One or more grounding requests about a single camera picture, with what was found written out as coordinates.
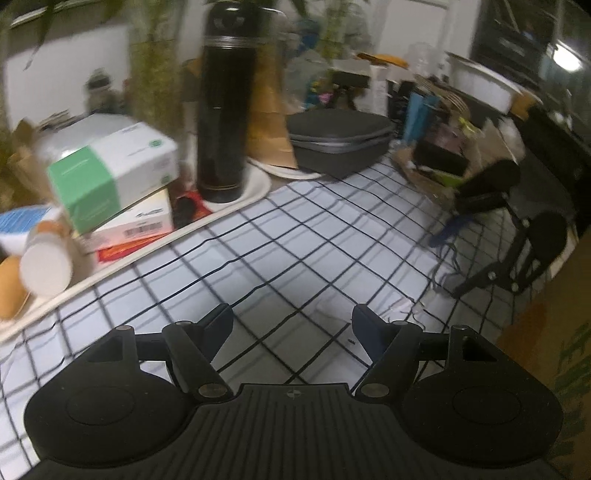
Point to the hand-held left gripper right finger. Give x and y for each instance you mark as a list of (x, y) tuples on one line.
[(369, 330)]

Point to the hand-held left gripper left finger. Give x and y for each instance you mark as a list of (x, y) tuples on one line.
[(219, 323)]

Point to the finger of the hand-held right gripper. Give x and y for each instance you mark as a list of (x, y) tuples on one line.
[(485, 277), (445, 232)]

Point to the brown cardboard box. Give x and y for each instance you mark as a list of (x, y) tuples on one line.
[(554, 332)]

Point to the green wrapped packet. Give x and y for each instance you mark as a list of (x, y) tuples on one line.
[(448, 178)]

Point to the clear plastic bag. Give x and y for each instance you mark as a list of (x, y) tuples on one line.
[(501, 138)]

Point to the black pouch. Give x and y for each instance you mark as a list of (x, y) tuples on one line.
[(441, 157)]

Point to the glass plate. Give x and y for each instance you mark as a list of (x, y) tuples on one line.
[(415, 177)]

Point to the black white checkered tablecloth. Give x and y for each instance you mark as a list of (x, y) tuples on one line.
[(277, 258)]

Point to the black rectangular box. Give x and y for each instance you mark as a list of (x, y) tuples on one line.
[(558, 124)]

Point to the white bowl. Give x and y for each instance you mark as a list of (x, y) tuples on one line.
[(480, 83)]

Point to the red flat carton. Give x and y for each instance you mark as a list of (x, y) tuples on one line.
[(134, 247)]

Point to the red foil packet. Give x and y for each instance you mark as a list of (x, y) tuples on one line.
[(194, 210)]

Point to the black carton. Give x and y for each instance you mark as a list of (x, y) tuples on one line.
[(399, 106)]

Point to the pink white carton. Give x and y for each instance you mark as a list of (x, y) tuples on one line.
[(134, 217)]

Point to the grey zip case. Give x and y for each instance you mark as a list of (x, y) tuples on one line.
[(341, 143)]

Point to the white plastic tray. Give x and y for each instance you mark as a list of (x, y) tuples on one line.
[(286, 173), (249, 184)]

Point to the clear plastic bottle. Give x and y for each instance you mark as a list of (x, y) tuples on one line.
[(425, 57)]

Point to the yellow orange cloth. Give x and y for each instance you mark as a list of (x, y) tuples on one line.
[(383, 60)]

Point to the green white tissue box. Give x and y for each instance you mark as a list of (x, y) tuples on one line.
[(115, 175)]

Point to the white capped bottle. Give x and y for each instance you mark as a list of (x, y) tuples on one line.
[(46, 263)]

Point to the black thermos bottle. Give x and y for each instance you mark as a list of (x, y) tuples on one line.
[(226, 115)]

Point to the tall brown paper bag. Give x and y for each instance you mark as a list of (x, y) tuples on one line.
[(270, 120)]

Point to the brown paper cup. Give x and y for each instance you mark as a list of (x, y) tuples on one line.
[(11, 286)]

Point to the smooth glass vase with bamboo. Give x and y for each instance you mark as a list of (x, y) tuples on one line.
[(337, 32)]

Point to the blue white tube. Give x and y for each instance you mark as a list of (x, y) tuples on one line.
[(23, 226)]

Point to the cut glass vase with bamboo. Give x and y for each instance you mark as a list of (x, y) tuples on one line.
[(154, 83)]

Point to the crumpled brown paper bag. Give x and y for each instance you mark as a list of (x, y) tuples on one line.
[(23, 161)]

